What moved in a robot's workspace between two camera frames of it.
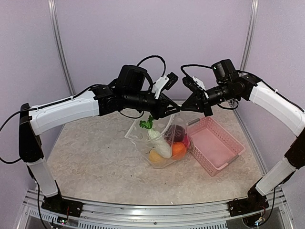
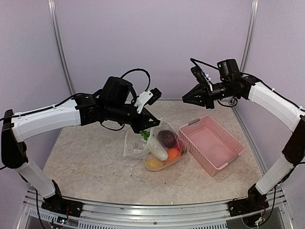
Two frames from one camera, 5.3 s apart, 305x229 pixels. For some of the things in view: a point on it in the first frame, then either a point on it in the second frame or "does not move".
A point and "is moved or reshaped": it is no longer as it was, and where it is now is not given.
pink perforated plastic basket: (213, 146) does not move
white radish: (161, 146) is moved or reshaped
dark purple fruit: (174, 133) -> (167, 138)
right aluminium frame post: (250, 36) does not move
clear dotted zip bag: (163, 142) is moved or reshaped
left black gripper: (160, 111) -> (143, 123)
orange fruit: (178, 150) is moved or reshaped
